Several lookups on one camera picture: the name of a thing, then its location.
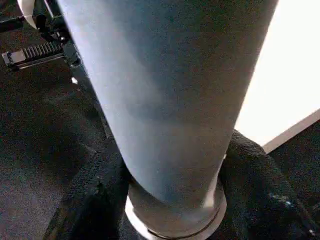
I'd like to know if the white plastic table top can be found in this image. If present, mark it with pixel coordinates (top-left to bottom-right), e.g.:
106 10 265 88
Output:
234 0 320 155

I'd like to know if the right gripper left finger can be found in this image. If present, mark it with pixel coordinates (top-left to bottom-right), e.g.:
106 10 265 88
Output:
43 147 131 240

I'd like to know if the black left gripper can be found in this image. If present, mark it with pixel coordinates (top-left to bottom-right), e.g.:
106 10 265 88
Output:
1 9 84 71

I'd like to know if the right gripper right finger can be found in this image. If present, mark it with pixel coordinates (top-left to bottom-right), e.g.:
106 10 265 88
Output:
218 129 320 240

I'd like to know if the black work surface mat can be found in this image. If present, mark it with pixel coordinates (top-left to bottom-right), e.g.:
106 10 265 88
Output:
0 0 320 240

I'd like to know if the white plastic table leg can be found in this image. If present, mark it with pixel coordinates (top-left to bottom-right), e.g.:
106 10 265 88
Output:
56 0 280 240

